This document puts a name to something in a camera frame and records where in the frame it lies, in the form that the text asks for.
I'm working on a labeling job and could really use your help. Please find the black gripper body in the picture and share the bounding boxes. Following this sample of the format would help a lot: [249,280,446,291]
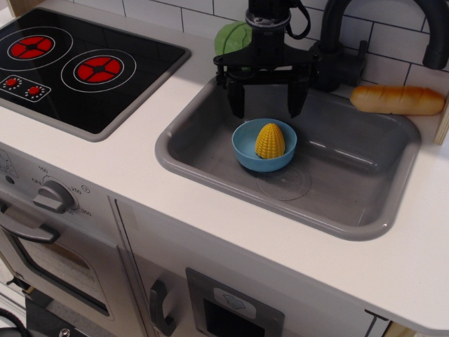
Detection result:
[213,26,320,88]

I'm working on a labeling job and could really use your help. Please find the grey oven knob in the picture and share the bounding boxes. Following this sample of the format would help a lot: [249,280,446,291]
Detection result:
[33,180,74,214]

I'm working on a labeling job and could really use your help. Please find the grey oven door handle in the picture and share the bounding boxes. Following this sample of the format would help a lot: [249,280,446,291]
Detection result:
[1,201,60,244]

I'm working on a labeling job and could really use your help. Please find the black toy faucet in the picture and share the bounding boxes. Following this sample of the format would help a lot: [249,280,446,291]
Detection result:
[306,1,448,91]

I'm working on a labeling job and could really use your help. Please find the black cable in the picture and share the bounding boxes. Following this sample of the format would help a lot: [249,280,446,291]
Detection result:
[0,308,32,337]

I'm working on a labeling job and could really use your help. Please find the grey dispenser panel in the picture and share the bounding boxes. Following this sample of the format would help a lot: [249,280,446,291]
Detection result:
[186,268,285,337]

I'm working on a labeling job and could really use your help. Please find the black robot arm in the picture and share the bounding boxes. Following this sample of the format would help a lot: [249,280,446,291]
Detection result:
[213,1,320,118]

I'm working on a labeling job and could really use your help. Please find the green toy cabbage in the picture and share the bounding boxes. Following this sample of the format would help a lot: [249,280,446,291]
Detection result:
[214,21,253,57]

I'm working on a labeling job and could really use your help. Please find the blue plastic bowl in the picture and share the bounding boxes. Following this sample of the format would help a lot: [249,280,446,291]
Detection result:
[232,118,297,173]

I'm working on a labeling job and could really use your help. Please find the black toy stovetop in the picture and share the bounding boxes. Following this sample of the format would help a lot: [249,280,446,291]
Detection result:
[1,8,191,142]

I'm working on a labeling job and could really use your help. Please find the grey toy sink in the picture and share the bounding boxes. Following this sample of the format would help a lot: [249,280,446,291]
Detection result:
[155,80,421,241]

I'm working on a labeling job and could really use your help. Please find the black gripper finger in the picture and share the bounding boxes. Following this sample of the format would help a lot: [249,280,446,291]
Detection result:
[287,81,309,118]
[227,82,245,119]

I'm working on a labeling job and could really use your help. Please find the toy oven door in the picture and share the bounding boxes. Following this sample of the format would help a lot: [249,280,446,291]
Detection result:
[0,196,141,337]

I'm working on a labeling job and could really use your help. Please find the yellow toy corn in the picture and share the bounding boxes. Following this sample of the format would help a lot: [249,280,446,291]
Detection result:
[255,123,286,159]

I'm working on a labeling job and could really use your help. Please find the grey cabinet door handle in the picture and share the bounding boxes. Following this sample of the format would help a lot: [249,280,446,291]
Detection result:
[149,280,177,336]

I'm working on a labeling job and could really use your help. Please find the toy bread loaf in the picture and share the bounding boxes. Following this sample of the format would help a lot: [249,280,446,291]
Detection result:
[350,85,445,116]

